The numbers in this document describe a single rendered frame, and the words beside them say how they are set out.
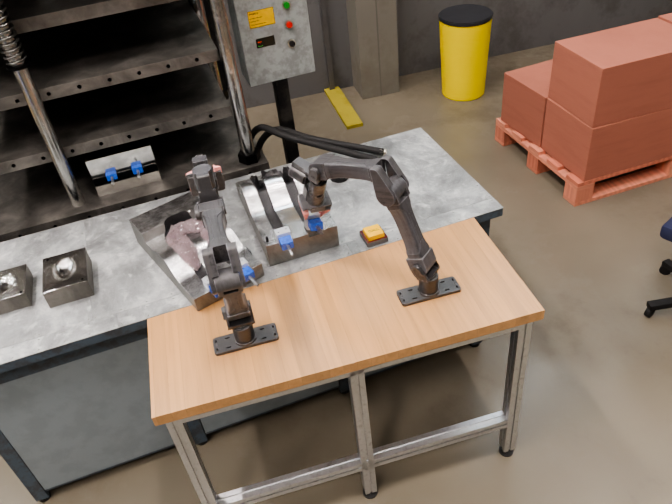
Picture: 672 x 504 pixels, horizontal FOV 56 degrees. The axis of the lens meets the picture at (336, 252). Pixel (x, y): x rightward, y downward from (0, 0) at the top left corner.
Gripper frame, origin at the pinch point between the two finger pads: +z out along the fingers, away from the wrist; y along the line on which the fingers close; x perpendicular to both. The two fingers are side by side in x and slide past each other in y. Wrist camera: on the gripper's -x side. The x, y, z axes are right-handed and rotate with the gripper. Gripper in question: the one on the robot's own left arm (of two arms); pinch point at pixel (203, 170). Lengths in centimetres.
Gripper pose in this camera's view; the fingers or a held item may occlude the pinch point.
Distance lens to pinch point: 205.5
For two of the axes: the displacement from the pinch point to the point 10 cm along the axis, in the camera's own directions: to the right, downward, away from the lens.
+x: 1.1, 7.9, 6.1
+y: -9.6, 2.4, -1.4
